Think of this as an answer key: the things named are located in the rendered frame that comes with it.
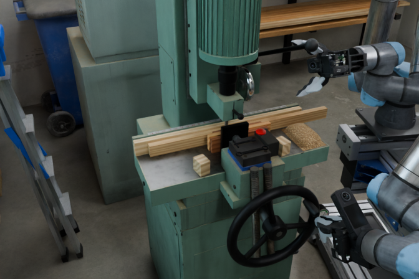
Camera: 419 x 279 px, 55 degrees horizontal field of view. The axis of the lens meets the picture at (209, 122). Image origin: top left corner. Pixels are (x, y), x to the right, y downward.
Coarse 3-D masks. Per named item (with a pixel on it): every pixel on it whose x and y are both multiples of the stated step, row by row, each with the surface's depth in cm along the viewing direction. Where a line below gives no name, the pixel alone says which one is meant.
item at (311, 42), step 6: (306, 42) 103; (312, 42) 102; (318, 42) 103; (282, 48) 117; (288, 48) 113; (294, 48) 110; (300, 48) 108; (306, 48) 103; (312, 48) 103; (258, 54) 131; (264, 54) 127; (270, 54) 124
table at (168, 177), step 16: (144, 160) 125; (160, 160) 125; (176, 160) 125; (192, 160) 125; (288, 160) 128; (304, 160) 130; (320, 160) 133; (144, 176) 118; (160, 176) 118; (176, 176) 118; (192, 176) 118; (208, 176) 118; (224, 176) 121; (160, 192) 114; (176, 192) 116; (192, 192) 119; (224, 192) 118
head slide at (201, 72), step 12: (192, 0) 119; (192, 12) 121; (192, 24) 124; (192, 36) 126; (192, 48) 128; (192, 60) 130; (204, 60) 128; (192, 72) 133; (204, 72) 130; (216, 72) 131; (192, 84) 135; (204, 84) 132; (192, 96) 138; (204, 96) 134
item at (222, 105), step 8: (208, 88) 132; (216, 88) 129; (208, 96) 133; (216, 96) 126; (224, 96) 125; (232, 96) 125; (240, 96) 125; (216, 104) 127; (224, 104) 122; (232, 104) 123; (240, 104) 124; (216, 112) 129; (224, 112) 123; (232, 112) 125; (240, 112) 126; (224, 120) 125
